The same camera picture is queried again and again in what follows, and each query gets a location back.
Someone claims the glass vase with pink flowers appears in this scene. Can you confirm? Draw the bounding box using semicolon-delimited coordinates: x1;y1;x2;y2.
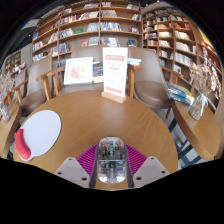
0;71;16;124

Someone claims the white sign on wooden base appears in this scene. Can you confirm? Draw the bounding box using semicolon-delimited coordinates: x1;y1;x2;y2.
100;46;129;104

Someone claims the white mouse pad red rest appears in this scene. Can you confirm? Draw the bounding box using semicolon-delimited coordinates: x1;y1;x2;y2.
14;109;63;163

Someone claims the wide wooden bookshelf with books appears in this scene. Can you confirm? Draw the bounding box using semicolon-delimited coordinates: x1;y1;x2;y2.
31;0;144;68

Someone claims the beige wooden-armed armchair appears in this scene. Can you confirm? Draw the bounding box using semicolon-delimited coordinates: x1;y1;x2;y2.
128;46;184;111
49;44;134;98
13;54;66;118

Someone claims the stack of colourful books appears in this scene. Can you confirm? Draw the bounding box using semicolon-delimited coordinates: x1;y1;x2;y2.
165;80;196;106

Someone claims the dark blue book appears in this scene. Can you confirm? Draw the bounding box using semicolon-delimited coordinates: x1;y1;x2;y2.
92;61;105;84

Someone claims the round wooden side table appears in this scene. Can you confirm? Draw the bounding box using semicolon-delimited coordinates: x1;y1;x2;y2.
171;99;223;163
0;101;23;159

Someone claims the light blue book stack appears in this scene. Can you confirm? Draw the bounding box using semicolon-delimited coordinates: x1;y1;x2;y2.
126;57;143;67

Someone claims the white framed floral picture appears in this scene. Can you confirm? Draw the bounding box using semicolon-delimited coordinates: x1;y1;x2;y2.
63;56;94;86

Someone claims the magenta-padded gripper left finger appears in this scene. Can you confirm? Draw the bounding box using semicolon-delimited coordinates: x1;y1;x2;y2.
54;143;101;189

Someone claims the curved wooden bookshelf with books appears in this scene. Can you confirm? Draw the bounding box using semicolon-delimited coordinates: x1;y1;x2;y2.
141;6;223;111

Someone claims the distant wooden bookshelf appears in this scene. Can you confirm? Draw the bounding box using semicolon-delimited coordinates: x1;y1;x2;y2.
3;49;23;78

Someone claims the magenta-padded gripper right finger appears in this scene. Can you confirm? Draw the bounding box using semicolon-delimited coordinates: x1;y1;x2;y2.
123;143;172;189

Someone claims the glass vase with cream flowers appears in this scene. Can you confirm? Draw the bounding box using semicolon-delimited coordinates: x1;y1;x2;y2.
187;61;223;122

